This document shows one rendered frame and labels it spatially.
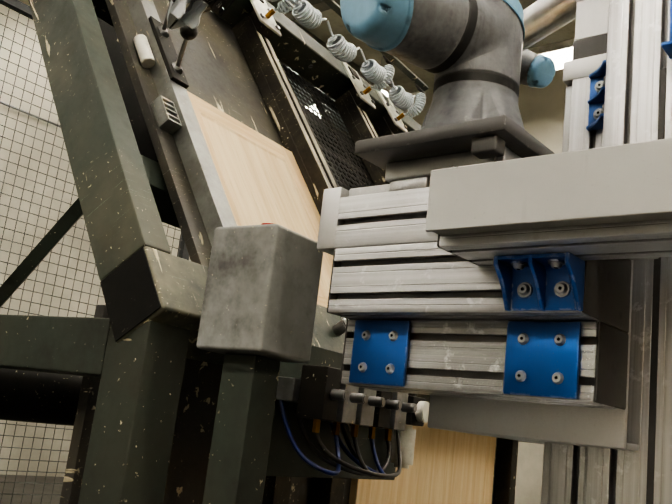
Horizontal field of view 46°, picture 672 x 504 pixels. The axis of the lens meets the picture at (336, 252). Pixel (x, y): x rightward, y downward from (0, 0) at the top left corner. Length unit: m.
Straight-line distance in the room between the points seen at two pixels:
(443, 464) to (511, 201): 1.83
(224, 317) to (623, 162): 0.59
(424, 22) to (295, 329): 0.45
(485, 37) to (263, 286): 0.44
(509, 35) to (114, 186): 0.68
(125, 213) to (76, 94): 0.30
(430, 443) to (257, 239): 1.48
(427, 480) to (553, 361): 1.59
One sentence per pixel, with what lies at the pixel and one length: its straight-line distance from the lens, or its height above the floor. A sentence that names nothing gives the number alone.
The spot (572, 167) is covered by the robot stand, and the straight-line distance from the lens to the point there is 0.80.
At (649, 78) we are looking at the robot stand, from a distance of 1.17.
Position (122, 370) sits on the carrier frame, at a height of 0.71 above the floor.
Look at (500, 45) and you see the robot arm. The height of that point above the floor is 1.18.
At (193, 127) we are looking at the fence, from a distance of 1.70.
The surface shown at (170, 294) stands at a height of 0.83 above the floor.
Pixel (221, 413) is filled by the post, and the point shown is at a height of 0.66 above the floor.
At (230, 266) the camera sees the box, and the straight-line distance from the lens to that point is 1.13.
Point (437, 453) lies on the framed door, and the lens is 2.54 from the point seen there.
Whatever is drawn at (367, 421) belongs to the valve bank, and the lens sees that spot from 1.48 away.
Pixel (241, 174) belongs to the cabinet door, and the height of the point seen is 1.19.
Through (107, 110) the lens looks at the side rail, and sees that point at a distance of 1.46.
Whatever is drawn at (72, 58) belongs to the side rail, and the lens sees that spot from 1.59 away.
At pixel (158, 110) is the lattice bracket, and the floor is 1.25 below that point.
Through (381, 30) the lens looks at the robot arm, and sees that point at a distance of 1.02.
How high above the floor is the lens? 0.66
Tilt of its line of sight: 13 degrees up
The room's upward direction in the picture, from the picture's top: 7 degrees clockwise
